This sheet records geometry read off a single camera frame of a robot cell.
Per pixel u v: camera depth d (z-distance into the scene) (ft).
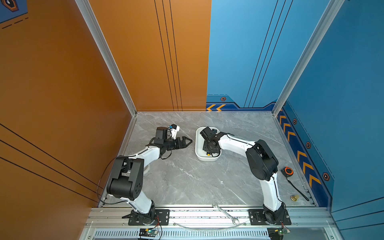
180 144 2.65
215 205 2.54
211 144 2.37
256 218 2.38
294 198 2.56
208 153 3.01
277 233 2.30
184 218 2.48
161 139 2.42
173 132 2.78
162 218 2.41
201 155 3.06
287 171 2.79
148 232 2.31
